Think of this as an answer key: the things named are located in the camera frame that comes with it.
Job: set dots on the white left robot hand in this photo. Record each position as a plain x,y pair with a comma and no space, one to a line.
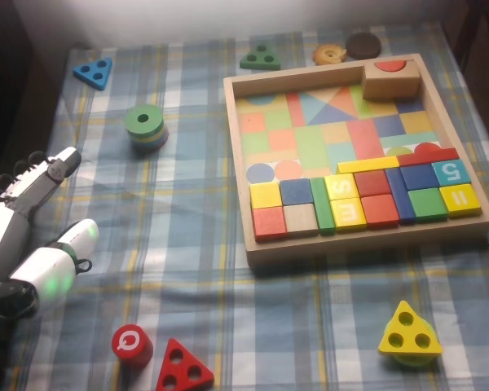
4,236

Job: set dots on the natural wooden arch block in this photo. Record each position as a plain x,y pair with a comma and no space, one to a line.
391,87

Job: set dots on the red cylinder block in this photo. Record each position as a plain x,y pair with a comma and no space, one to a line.
132,355

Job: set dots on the blue triangle with holes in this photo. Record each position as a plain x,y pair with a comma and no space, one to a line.
78,73

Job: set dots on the red triangle with holes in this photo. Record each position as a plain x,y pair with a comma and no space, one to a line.
182,366

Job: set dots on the green triangle with holes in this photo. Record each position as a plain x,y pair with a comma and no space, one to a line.
245,64

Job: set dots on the yellow triangle with holes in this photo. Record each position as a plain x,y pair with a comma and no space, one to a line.
408,332

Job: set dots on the red semicircle block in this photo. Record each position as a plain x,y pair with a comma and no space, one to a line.
389,66

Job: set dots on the blue plaid tablecloth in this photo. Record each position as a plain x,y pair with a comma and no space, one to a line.
187,244

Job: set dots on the wooden tray with colourful print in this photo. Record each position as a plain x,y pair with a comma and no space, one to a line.
350,246

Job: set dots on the tan flower-shaped cookie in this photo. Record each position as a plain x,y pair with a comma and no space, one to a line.
320,57

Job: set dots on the dark brown round cookie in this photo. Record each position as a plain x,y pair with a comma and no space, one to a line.
363,45

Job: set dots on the light green round disc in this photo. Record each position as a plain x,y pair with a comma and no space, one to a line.
409,359

